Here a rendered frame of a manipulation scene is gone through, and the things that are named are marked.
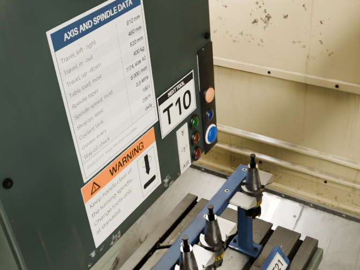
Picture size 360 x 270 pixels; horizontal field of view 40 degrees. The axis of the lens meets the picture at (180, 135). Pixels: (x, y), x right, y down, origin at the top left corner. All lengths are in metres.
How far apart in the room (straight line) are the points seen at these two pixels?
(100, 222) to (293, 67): 1.03
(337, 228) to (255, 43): 0.71
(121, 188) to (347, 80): 0.99
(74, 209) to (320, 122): 1.15
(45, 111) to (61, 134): 0.04
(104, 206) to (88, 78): 0.19
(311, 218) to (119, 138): 1.27
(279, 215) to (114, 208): 1.23
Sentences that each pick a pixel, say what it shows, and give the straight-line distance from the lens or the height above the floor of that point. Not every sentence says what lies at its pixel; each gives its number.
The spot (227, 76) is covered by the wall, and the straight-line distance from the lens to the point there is 1.72.
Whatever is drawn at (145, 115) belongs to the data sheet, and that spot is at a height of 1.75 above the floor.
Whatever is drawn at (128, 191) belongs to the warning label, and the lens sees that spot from 0.71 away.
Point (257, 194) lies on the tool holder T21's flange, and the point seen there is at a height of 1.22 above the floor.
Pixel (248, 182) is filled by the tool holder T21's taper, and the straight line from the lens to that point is 1.34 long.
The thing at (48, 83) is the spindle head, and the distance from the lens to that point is 0.55.
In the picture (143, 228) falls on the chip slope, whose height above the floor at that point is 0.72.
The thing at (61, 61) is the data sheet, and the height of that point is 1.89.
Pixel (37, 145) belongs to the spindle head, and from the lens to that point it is 0.56.
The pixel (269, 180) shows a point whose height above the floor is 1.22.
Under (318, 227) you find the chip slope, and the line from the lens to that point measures 1.84.
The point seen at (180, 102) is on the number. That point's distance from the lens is 0.76.
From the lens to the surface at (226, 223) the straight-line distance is 1.27.
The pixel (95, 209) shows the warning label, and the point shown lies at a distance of 0.66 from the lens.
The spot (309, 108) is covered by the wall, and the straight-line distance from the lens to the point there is 1.64.
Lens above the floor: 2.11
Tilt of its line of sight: 34 degrees down
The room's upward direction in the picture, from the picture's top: 6 degrees counter-clockwise
